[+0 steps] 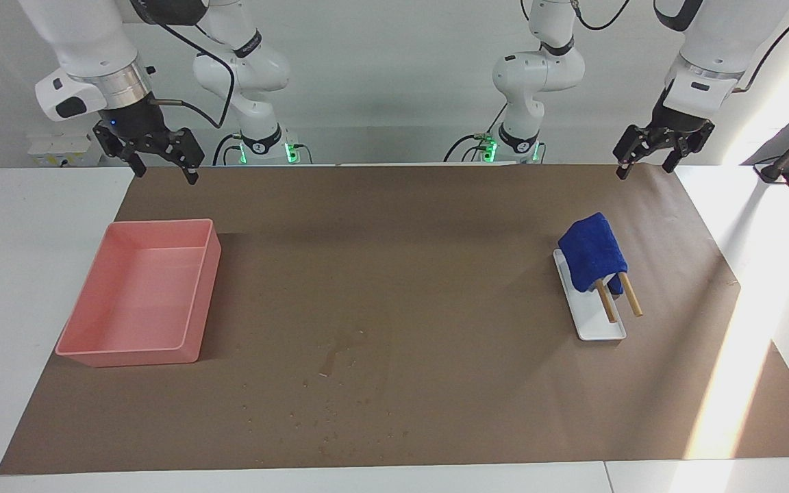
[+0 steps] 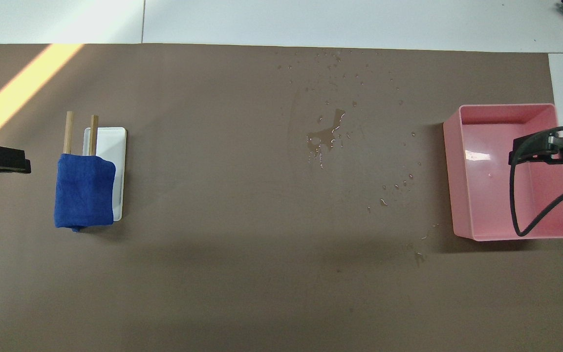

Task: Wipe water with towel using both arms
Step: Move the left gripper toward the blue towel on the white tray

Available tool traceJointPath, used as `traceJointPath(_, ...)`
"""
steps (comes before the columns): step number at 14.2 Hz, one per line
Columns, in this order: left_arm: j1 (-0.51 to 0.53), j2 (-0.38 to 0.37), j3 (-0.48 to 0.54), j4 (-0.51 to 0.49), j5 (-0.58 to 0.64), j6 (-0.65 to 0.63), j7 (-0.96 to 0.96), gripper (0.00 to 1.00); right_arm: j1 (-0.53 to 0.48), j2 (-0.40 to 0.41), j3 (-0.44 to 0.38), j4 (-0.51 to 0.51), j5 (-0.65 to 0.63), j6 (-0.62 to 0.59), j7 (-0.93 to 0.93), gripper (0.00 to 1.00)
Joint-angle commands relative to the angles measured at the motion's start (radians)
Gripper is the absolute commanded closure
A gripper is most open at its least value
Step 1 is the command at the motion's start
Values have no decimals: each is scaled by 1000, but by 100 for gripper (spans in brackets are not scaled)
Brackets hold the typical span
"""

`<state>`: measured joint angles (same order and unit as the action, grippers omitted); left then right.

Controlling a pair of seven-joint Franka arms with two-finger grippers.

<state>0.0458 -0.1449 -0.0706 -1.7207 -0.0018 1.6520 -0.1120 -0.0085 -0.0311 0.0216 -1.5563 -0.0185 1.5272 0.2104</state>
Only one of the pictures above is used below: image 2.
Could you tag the wooden towel rack dowel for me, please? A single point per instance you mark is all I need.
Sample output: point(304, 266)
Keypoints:
point(69, 132)
point(94, 134)

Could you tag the pink plastic bin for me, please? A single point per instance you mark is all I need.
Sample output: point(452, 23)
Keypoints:
point(496, 195)

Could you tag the brown table mat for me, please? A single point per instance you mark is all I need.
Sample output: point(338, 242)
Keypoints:
point(237, 244)

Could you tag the blue towel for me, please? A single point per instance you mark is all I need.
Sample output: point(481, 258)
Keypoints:
point(84, 190)

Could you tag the water puddle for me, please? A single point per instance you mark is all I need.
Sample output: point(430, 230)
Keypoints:
point(325, 134)

